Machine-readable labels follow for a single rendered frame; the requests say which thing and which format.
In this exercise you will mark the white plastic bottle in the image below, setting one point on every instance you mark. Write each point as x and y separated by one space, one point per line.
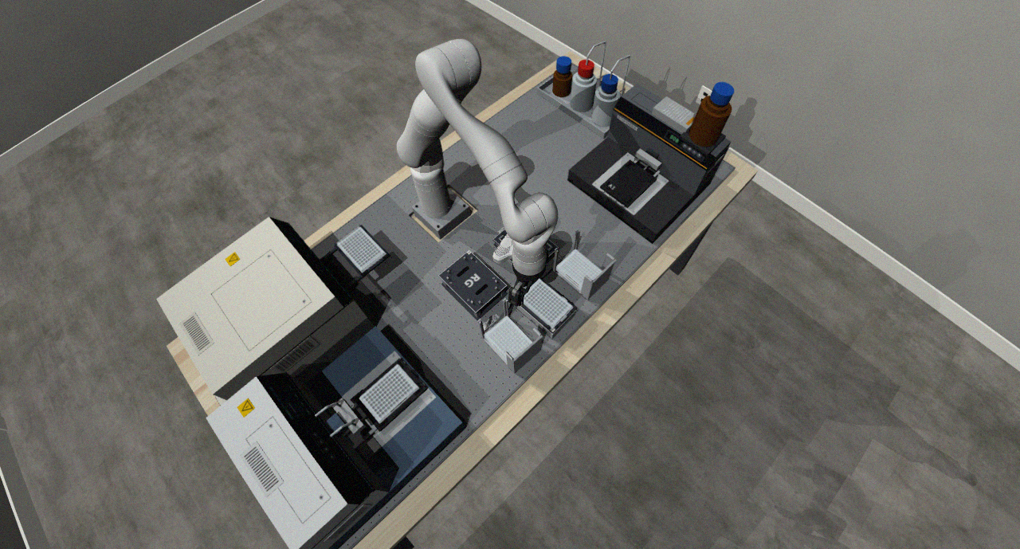
603 109

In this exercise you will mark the brown glass bottle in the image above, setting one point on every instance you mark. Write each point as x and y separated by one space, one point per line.
707 126
562 88

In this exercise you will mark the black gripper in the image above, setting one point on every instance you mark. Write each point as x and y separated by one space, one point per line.
514 295

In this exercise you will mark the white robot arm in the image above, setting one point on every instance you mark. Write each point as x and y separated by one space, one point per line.
444 71

